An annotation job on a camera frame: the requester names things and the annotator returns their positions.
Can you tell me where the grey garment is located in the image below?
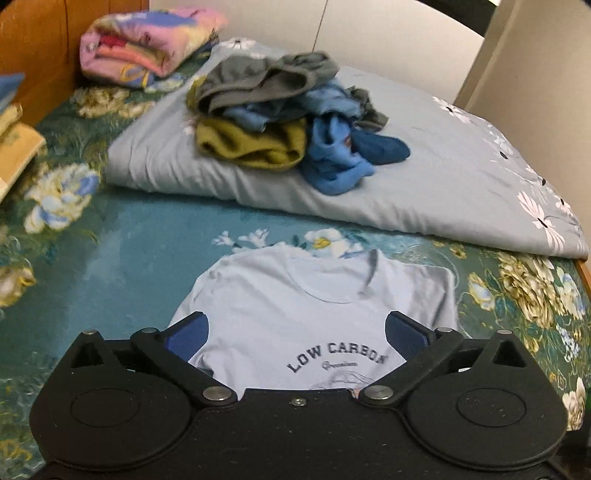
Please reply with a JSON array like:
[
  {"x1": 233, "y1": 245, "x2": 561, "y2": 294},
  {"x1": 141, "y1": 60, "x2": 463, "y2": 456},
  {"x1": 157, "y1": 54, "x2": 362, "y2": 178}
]
[{"x1": 187, "y1": 51, "x2": 389, "y2": 132}]

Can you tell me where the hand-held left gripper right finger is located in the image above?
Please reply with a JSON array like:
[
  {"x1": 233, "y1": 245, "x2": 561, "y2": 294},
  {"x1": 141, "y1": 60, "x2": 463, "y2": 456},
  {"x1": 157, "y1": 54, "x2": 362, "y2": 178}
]
[{"x1": 357, "y1": 311, "x2": 530, "y2": 408}]

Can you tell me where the light blue printed t-shirt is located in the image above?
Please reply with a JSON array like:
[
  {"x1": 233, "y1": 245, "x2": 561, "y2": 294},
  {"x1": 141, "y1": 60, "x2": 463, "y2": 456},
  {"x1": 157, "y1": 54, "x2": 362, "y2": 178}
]
[{"x1": 168, "y1": 242, "x2": 460, "y2": 402}]

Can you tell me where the grey flower-print folded quilt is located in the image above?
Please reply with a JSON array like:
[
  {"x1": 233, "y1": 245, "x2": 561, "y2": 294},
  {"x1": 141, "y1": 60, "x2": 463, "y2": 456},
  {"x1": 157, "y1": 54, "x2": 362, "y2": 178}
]
[{"x1": 104, "y1": 37, "x2": 591, "y2": 259}]

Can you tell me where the green floral blanket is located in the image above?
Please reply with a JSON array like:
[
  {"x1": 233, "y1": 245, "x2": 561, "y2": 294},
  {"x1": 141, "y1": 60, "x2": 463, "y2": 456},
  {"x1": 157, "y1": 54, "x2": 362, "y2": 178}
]
[{"x1": 0, "y1": 46, "x2": 591, "y2": 480}]

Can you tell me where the pink floral folded blanket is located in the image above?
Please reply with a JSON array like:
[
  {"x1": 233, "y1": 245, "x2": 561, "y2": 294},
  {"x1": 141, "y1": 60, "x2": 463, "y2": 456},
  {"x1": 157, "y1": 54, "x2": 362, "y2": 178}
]
[{"x1": 78, "y1": 7, "x2": 229, "y2": 90}]

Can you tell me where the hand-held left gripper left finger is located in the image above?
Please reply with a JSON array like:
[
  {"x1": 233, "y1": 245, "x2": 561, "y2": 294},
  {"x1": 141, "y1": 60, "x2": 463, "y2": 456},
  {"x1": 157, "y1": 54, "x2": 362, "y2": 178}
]
[{"x1": 69, "y1": 311, "x2": 235, "y2": 408}]

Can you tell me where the wooden headboard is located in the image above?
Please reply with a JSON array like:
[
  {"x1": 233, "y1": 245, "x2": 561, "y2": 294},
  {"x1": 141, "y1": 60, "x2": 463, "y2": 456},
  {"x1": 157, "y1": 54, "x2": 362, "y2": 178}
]
[{"x1": 0, "y1": 0, "x2": 151, "y2": 127}]

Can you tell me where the light blue garment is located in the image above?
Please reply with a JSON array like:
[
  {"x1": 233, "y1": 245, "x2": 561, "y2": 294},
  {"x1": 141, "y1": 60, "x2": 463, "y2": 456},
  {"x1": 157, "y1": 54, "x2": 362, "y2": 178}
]
[{"x1": 231, "y1": 85, "x2": 365, "y2": 137}]

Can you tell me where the white cabinet panel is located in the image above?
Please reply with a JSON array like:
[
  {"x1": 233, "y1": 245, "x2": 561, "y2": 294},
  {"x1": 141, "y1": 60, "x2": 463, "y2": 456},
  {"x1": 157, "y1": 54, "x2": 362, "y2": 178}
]
[{"x1": 452, "y1": 0, "x2": 591, "y2": 134}]

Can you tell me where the olive garment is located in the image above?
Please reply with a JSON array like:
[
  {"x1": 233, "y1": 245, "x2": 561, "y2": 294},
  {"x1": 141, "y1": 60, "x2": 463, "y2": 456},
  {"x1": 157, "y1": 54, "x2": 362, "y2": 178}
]
[{"x1": 194, "y1": 115, "x2": 309, "y2": 171}]

